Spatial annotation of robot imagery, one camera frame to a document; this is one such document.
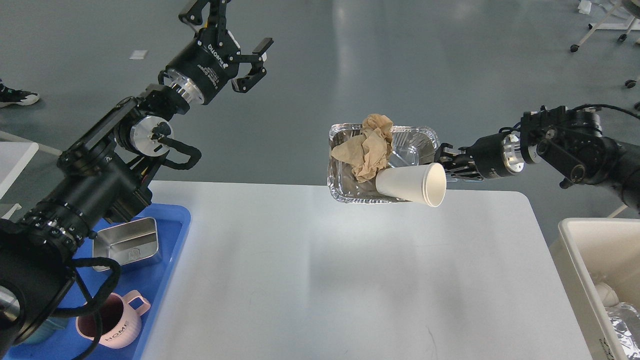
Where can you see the blue plastic tray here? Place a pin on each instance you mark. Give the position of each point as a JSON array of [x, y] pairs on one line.
[[173, 222]]

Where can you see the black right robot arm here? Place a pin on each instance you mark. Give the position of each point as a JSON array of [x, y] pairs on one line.
[[570, 140]]

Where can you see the square stainless steel tray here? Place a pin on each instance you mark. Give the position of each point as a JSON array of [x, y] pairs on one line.
[[133, 245]]

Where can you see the grey office chair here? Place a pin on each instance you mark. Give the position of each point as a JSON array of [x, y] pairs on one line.
[[9, 137]]

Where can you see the white paper cup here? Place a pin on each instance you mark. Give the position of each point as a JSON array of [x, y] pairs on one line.
[[424, 184]]

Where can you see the brown paper ball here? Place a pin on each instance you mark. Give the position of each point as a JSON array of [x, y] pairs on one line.
[[367, 153]]

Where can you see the crumpled foil in bin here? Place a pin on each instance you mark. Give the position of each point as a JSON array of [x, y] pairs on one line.
[[625, 320]]

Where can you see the white object in bin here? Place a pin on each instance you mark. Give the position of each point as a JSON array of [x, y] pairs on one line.
[[606, 294]]

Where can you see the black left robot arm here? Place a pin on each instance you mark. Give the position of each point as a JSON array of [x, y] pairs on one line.
[[107, 173]]

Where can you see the beige plastic bin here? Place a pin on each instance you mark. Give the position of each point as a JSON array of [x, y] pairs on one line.
[[591, 251]]

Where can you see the white side table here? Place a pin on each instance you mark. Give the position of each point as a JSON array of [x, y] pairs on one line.
[[14, 157]]

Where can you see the white paper scrap on floor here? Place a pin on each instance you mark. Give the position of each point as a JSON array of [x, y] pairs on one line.
[[138, 54]]

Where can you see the aluminium foil tray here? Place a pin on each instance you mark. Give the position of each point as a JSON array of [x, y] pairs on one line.
[[410, 146]]

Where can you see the person in black shirt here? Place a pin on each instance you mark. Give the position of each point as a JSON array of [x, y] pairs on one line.
[[16, 97]]

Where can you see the pink mug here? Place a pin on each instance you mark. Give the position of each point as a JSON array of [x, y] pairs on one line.
[[121, 317]]

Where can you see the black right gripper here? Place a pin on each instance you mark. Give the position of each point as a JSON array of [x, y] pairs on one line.
[[490, 157]]

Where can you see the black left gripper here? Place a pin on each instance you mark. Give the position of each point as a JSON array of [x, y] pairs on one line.
[[210, 60]]

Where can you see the teal and yellow mug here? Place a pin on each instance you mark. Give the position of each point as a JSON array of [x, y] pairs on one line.
[[47, 329]]

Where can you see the white chair legs with castors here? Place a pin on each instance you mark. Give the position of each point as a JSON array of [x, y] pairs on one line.
[[629, 25]]

